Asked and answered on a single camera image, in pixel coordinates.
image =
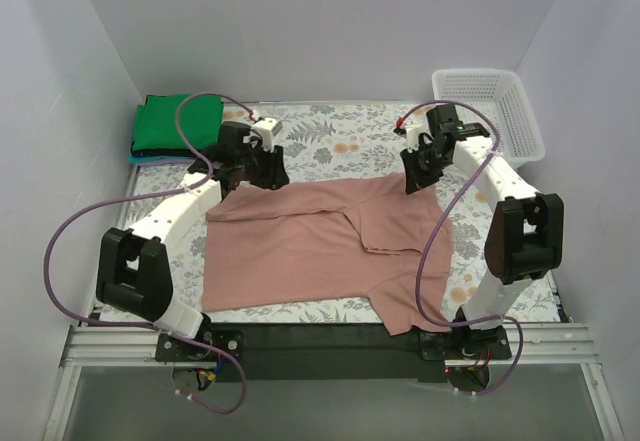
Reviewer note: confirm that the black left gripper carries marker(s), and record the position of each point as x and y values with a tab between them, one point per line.
267	162

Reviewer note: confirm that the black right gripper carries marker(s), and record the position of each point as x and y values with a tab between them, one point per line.
420	162

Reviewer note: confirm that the pink t shirt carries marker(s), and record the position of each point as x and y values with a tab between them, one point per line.
329	240

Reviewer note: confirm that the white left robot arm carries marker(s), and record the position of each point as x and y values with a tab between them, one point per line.
134	273

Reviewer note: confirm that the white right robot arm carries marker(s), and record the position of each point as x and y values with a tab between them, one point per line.
524	240

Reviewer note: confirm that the floral patterned table mat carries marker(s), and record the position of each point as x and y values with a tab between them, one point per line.
331	141

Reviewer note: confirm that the dark folded t shirt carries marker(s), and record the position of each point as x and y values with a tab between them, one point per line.
175	152

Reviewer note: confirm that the white plastic basket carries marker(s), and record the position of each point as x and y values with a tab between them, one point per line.
501	97

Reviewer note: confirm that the green folded t shirt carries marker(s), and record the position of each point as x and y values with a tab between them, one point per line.
155	125

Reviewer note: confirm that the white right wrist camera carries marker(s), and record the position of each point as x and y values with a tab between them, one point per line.
415	132

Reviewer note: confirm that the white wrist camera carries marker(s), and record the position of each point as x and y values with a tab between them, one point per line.
263	132
415	132

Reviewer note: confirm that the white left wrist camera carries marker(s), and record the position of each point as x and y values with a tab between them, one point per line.
263	132

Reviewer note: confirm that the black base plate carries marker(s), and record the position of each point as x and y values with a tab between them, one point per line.
353	351

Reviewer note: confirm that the aluminium frame rail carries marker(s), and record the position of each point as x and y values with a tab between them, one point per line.
118	346

